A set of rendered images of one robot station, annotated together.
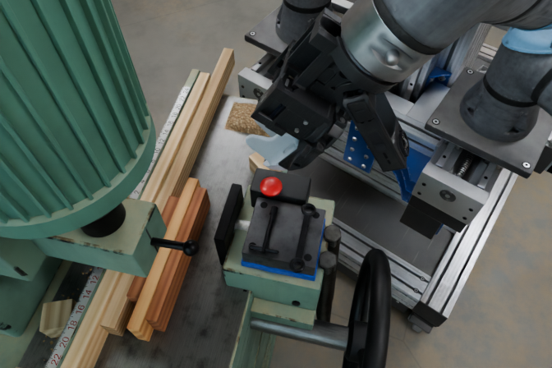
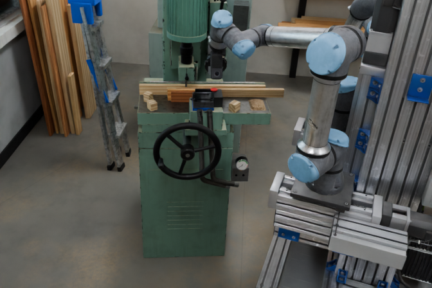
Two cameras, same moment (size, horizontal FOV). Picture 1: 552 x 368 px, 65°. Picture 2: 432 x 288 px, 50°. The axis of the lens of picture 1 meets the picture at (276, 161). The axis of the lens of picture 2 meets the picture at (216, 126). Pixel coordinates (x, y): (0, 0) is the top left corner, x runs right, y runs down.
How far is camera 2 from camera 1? 1.79 m
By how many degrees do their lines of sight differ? 55
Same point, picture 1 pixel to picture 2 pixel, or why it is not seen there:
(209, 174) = (226, 100)
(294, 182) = (218, 94)
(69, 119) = (178, 17)
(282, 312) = not seen: hidden behind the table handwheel
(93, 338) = (163, 87)
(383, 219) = (305, 267)
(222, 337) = (173, 110)
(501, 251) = not seen: outside the picture
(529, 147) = (308, 193)
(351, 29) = not seen: hidden behind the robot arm
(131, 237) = (183, 66)
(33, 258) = (175, 64)
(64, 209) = (171, 33)
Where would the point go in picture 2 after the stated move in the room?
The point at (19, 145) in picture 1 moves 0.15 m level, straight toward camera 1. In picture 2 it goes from (171, 15) to (150, 25)
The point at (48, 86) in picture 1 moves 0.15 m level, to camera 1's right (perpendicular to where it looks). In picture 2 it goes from (178, 10) to (187, 22)
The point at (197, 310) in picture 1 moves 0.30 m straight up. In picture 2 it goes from (179, 105) to (179, 43)
